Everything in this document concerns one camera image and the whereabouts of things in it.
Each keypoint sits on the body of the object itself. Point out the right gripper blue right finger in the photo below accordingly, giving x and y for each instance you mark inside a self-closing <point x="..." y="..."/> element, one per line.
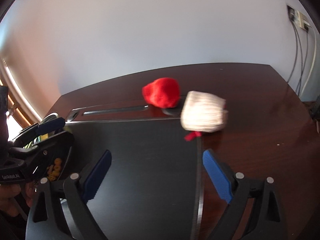
<point x="221" y="182"/>

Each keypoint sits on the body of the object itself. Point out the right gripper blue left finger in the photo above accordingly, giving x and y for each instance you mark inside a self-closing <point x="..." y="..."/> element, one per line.
<point x="93" y="174"/>

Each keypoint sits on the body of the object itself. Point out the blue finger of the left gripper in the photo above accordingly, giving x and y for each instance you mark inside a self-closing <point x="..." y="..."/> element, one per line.
<point x="50" y="125"/>

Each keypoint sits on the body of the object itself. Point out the black wall socket plug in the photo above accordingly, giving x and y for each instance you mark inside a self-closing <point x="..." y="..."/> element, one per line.
<point x="291" y="13"/>

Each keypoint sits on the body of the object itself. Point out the beige rolled sock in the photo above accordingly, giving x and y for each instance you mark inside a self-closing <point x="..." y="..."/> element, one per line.
<point x="203" y="112"/>

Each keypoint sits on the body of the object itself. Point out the black desk mat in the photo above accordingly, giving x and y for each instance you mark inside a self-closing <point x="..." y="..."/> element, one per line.
<point x="152" y="188"/>

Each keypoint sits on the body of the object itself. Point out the left hand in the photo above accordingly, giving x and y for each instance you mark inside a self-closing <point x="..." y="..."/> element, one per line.
<point x="11" y="191"/>

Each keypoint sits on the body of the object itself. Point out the white wall power socket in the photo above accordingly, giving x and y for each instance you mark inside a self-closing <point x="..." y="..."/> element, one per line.
<point x="301" y="21"/>

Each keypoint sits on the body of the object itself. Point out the red rolled sock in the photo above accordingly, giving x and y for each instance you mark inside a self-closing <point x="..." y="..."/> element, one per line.
<point x="163" y="93"/>

